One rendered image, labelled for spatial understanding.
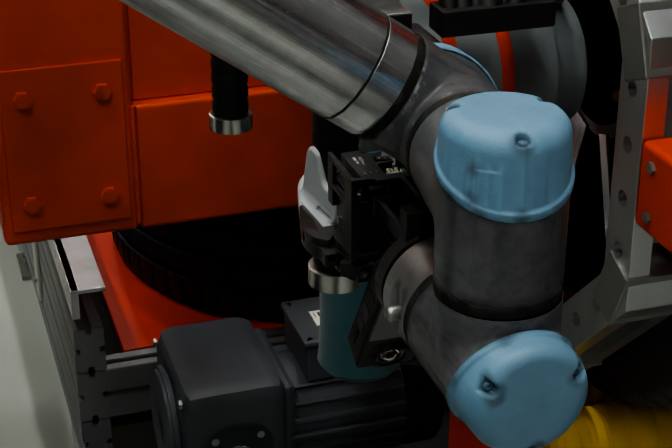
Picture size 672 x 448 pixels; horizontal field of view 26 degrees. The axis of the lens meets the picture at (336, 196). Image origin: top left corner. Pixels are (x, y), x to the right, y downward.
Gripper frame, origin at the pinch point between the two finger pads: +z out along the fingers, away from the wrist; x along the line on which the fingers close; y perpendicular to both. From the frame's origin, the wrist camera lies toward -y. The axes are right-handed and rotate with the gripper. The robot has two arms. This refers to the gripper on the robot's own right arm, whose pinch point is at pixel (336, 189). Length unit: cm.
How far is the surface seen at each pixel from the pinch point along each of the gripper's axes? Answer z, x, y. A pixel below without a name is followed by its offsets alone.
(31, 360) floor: 121, 14, -83
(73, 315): 71, 13, -47
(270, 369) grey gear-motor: 43, -6, -43
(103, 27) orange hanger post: 60, 8, -5
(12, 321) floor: 135, 16, -83
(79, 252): 82, 10, -44
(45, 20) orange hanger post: 60, 14, -4
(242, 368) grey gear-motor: 43, -3, -42
